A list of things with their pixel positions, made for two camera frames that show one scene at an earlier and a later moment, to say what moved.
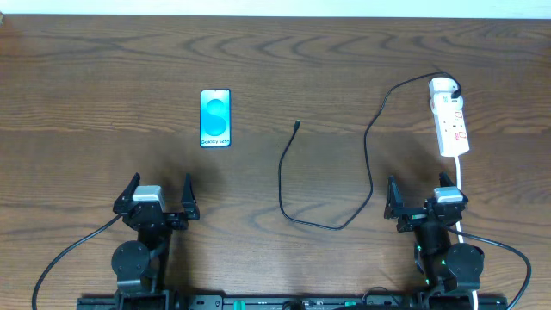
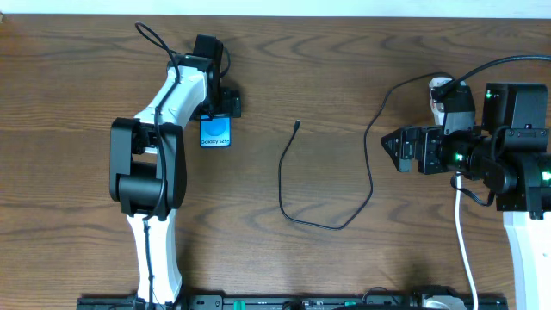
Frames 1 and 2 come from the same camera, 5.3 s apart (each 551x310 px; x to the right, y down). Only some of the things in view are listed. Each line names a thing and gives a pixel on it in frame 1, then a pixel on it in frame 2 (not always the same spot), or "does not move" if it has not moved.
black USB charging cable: x=457 y=96 does not move
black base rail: x=293 y=302 does not move
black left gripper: x=157 y=217 -> x=230 y=106
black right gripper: x=421 y=219 -> x=420 y=150
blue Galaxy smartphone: x=215 y=117 does not move
